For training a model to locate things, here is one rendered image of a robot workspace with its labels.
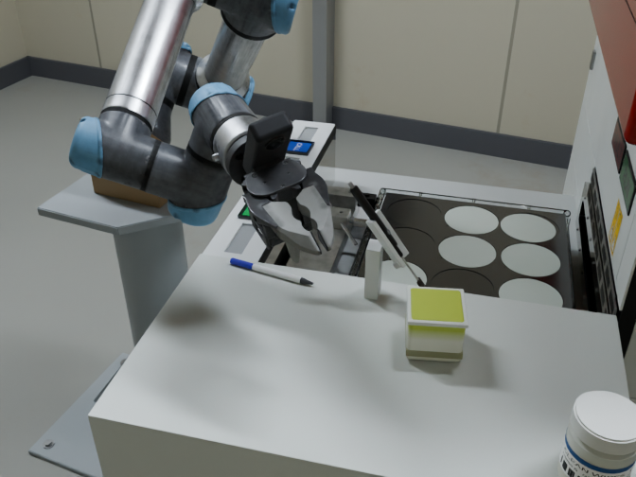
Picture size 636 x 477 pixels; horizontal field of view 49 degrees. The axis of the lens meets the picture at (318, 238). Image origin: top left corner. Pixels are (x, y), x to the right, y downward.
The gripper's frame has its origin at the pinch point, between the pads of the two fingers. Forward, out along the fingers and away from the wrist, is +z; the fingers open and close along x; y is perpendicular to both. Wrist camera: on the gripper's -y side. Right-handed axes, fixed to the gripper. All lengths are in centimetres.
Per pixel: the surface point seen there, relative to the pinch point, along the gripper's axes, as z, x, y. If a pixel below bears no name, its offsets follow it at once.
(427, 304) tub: 0.5, -12.7, 18.4
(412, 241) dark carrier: -28, -27, 38
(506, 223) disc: -25, -45, 42
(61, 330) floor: -135, 52, 128
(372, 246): -12.1, -11.8, 18.1
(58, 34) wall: -383, 10, 137
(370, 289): -10.5, -10.0, 24.3
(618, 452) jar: 29.0, -16.6, 14.6
